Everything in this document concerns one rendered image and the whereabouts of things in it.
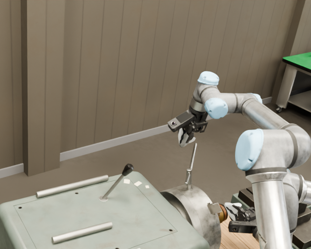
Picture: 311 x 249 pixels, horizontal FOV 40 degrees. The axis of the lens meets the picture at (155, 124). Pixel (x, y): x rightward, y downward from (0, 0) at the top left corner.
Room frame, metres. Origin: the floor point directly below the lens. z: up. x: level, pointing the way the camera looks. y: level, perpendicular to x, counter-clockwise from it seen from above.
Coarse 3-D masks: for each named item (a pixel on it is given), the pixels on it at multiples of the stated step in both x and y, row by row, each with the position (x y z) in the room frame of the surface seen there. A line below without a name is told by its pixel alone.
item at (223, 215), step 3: (219, 204) 1.53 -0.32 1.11; (222, 207) 1.50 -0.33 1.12; (225, 207) 1.51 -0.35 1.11; (222, 210) 1.49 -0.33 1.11; (225, 210) 1.50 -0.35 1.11; (222, 213) 1.48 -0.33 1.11; (225, 213) 1.49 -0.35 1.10; (219, 216) 1.46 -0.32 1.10; (222, 216) 1.47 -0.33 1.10; (225, 216) 1.48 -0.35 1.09; (219, 219) 1.46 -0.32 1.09; (222, 219) 1.47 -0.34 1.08; (225, 219) 1.48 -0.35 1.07
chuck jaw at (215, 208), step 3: (207, 204) 1.37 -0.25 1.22; (213, 204) 1.40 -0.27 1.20; (216, 204) 1.40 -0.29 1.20; (210, 207) 1.37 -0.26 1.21; (213, 207) 1.37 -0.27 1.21; (216, 207) 1.39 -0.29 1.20; (219, 207) 1.40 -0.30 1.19; (210, 210) 1.36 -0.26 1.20; (213, 210) 1.36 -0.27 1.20; (216, 210) 1.38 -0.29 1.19; (219, 210) 1.39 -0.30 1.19; (213, 213) 1.35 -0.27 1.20; (219, 213) 1.42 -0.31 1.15
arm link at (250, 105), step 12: (240, 96) 1.49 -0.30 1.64; (252, 96) 1.51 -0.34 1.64; (240, 108) 1.46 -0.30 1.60; (252, 108) 1.40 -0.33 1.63; (264, 108) 1.37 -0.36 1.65; (252, 120) 1.37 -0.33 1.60; (264, 120) 1.31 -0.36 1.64; (276, 120) 1.28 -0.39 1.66; (300, 132) 1.14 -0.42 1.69; (300, 144) 1.09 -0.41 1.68; (300, 156) 1.08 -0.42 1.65
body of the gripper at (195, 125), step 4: (192, 112) 1.56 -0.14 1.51; (196, 112) 1.55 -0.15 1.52; (200, 112) 1.56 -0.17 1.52; (204, 112) 1.57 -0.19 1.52; (196, 116) 1.58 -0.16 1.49; (200, 116) 1.60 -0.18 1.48; (204, 116) 1.60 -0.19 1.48; (196, 120) 1.59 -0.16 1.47; (200, 120) 1.60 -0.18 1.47; (204, 120) 1.61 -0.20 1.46; (188, 124) 1.57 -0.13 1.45; (192, 124) 1.56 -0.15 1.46; (196, 124) 1.57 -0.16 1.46; (200, 124) 1.58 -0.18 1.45; (204, 124) 1.59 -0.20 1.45; (184, 128) 1.59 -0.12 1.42; (188, 128) 1.57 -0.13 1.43; (192, 128) 1.57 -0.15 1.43; (196, 128) 1.59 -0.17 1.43; (200, 128) 1.60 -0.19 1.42; (204, 128) 1.61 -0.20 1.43; (188, 132) 1.57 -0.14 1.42; (200, 132) 1.60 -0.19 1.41
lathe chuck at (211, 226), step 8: (184, 192) 1.41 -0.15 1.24; (192, 192) 1.41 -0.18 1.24; (200, 192) 1.42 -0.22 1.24; (192, 200) 1.36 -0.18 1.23; (200, 200) 1.38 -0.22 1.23; (208, 200) 1.39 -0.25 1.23; (200, 208) 1.34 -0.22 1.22; (200, 216) 1.31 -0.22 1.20; (208, 216) 1.32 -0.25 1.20; (216, 216) 1.34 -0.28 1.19; (208, 224) 1.30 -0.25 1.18; (216, 224) 1.32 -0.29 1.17; (208, 232) 1.29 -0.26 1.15; (216, 232) 1.30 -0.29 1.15; (208, 240) 1.27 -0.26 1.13; (216, 240) 1.30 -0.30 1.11; (216, 248) 1.30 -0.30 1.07
